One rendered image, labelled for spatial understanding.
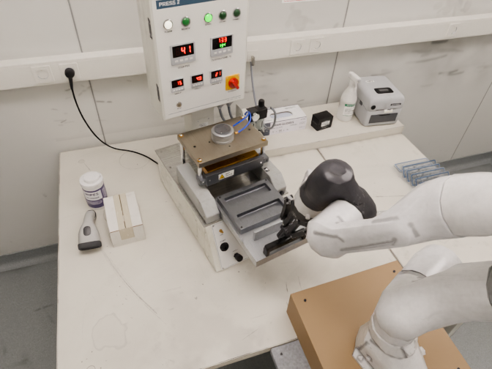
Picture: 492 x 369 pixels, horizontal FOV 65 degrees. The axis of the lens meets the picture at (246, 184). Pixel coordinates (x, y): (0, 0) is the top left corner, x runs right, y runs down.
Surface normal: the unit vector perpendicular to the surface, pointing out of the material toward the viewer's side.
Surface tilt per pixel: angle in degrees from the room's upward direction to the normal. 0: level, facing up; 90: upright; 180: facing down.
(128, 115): 90
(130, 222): 1
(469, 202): 68
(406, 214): 48
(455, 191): 55
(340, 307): 5
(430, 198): 61
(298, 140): 0
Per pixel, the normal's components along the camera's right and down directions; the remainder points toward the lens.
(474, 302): -0.80, 0.30
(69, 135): 0.32, 0.67
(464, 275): -0.79, -0.54
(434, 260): -0.11, -0.76
